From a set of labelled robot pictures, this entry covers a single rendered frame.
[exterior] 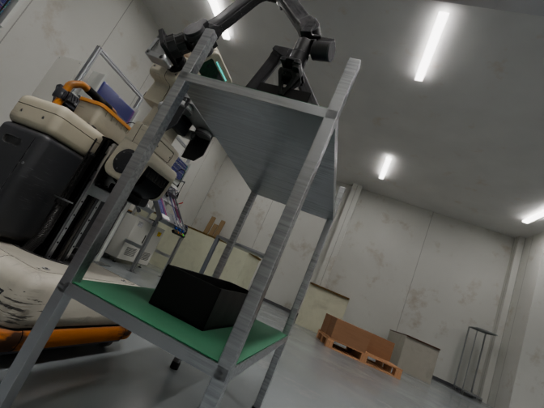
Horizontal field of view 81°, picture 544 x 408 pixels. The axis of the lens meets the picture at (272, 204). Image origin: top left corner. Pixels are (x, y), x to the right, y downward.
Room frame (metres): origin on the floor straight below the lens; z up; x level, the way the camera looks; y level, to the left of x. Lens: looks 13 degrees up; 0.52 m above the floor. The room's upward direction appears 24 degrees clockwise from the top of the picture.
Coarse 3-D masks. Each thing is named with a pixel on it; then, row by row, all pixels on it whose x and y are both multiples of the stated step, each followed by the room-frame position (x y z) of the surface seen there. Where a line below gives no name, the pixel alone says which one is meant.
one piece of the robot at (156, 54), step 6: (156, 42) 1.09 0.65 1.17; (150, 48) 1.10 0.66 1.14; (156, 48) 1.09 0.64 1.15; (150, 54) 1.09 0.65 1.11; (156, 54) 1.08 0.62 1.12; (162, 54) 1.07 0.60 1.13; (156, 60) 1.10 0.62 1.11; (162, 60) 1.07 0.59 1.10; (168, 60) 1.10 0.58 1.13; (168, 66) 1.11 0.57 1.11
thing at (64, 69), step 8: (56, 64) 2.94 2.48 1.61; (64, 64) 2.92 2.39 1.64; (72, 64) 2.89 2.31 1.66; (80, 64) 2.86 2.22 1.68; (48, 72) 2.95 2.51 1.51; (56, 72) 2.92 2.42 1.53; (64, 72) 2.90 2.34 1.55; (72, 72) 2.87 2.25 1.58; (88, 72) 2.96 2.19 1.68; (48, 80) 2.93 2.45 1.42; (56, 80) 2.91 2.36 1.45; (64, 80) 2.88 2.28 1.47; (40, 88) 2.94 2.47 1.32; (48, 88) 2.91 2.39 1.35; (80, 88) 2.98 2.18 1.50; (40, 96) 2.92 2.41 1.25; (48, 96) 2.90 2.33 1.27
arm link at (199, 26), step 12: (240, 0) 1.05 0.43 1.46; (252, 0) 1.05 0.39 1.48; (264, 0) 1.08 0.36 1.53; (228, 12) 1.04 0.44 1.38; (240, 12) 1.06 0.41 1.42; (192, 24) 1.03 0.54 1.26; (204, 24) 1.02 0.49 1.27; (216, 24) 1.04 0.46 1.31; (228, 24) 1.06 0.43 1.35; (192, 36) 1.02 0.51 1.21
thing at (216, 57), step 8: (216, 48) 1.20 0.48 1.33; (216, 56) 1.20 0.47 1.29; (208, 64) 1.23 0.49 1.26; (216, 64) 1.24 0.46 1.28; (224, 64) 1.29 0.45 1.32; (200, 72) 1.25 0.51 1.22; (208, 72) 1.27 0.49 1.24; (216, 72) 1.28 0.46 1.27; (224, 72) 1.29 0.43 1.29; (224, 80) 1.33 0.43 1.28
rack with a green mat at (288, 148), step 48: (192, 96) 0.86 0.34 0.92; (240, 96) 0.74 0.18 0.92; (336, 96) 0.67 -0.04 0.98; (144, 144) 0.79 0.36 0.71; (240, 144) 1.06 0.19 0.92; (288, 144) 0.89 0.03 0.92; (336, 144) 0.79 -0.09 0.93; (288, 192) 1.36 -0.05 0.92; (96, 240) 0.79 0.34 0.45; (96, 288) 0.82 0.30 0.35; (144, 288) 1.10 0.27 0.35; (48, 336) 0.81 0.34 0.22; (144, 336) 0.72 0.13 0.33; (192, 336) 0.77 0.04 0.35; (240, 336) 0.67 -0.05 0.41; (0, 384) 0.79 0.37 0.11
